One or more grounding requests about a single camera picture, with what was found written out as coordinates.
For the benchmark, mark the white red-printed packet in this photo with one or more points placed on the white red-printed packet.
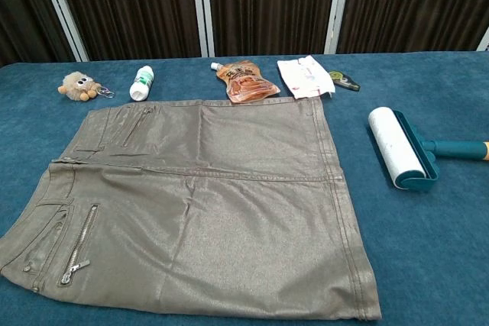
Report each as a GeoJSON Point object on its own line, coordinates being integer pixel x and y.
{"type": "Point", "coordinates": [305, 78]}

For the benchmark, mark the dark folding screen with white frame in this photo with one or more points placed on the dark folding screen with white frame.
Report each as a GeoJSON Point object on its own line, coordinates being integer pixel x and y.
{"type": "Point", "coordinates": [267, 5]}

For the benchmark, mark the white plastic bottle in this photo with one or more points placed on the white plastic bottle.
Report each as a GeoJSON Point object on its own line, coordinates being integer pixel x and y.
{"type": "Point", "coordinates": [140, 84]}

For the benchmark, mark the black green correction tape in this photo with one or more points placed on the black green correction tape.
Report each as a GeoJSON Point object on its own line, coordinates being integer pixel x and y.
{"type": "Point", "coordinates": [344, 80]}

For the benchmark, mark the brown shiny skirt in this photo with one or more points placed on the brown shiny skirt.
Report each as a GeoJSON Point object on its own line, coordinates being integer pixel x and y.
{"type": "Point", "coordinates": [214, 204]}

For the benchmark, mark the brown spouted drink pouch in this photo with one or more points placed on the brown spouted drink pouch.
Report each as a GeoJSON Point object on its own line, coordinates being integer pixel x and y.
{"type": "Point", "coordinates": [244, 83]}

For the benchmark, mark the blue carpeted table surface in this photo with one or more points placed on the blue carpeted table surface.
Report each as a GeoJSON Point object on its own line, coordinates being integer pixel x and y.
{"type": "Point", "coordinates": [420, 246]}

